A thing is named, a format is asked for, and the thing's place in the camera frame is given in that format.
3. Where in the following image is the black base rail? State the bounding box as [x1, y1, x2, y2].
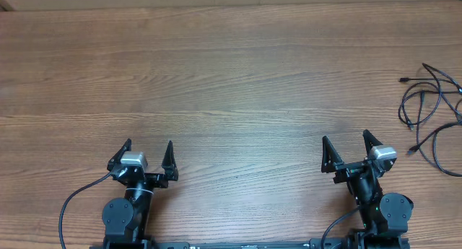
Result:
[90, 236, 411, 249]

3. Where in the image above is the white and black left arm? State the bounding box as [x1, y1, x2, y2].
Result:
[102, 139, 179, 248]

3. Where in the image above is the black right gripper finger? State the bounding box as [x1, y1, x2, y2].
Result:
[362, 129, 383, 157]
[321, 136, 344, 173]

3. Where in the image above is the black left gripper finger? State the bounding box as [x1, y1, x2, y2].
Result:
[162, 141, 179, 181]
[107, 139, 131, 171]

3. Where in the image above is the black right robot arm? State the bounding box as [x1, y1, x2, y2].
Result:
[317, 130, 414, 249]

